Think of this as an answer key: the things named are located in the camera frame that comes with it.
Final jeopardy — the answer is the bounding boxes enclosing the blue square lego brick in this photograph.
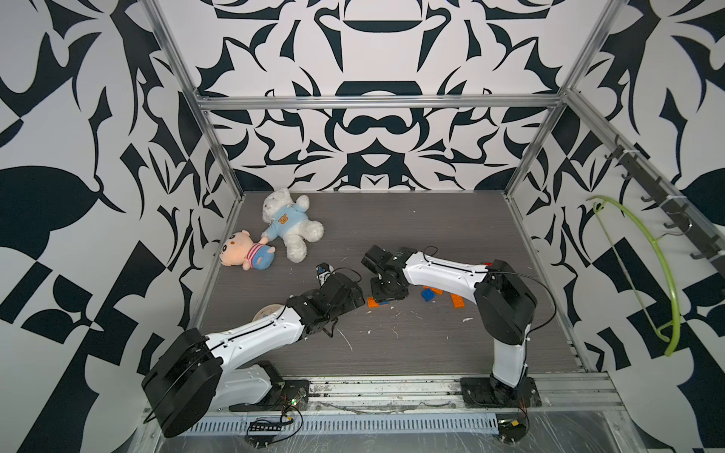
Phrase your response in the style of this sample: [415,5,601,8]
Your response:
[421,288,435,302]

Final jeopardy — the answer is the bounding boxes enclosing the white teddy bear blue shirt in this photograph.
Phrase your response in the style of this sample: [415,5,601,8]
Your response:
[262,188,325,263]

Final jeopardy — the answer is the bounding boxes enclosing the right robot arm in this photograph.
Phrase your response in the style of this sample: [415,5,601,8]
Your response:
[362,245,538,393]

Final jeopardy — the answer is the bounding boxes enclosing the pink doll plush toy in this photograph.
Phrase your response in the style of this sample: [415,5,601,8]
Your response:
[220,230,276,271]

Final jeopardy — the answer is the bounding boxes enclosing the green hoop hanger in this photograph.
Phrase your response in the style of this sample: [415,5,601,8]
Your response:
[585,196,682,358]

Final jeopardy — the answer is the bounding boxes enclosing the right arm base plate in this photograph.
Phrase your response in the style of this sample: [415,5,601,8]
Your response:
[460,376,542,409]

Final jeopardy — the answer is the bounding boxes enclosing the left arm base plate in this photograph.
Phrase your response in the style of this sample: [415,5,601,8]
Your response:
[228,361,311,413]

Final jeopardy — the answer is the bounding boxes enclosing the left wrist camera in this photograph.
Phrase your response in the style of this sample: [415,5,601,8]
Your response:
[315,262,334,287]

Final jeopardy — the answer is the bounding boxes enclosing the aluminium frame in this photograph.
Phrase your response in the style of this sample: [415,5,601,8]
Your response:
[145,1,724,443]

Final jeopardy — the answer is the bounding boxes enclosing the cream round toy clock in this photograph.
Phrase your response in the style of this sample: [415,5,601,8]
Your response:
[252,304,286,322]

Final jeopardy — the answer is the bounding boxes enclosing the black connector box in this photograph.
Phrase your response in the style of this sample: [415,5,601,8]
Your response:
[498,419,529,445]
[245,418,285,444]

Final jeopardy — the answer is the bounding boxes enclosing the black connector box left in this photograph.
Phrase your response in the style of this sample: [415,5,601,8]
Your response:
[245,418,285,444]

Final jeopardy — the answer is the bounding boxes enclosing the black hook rack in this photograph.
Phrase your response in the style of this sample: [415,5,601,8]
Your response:
[606,134,724,275]

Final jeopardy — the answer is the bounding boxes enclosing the white cable duct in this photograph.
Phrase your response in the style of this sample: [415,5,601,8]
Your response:
[185,413,498,436]

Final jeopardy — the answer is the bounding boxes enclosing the black connector box right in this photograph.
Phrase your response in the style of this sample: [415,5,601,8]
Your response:
[498,419,529,445]

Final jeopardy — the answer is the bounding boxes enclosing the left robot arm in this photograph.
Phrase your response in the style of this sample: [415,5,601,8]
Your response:
[142,272,366,438]

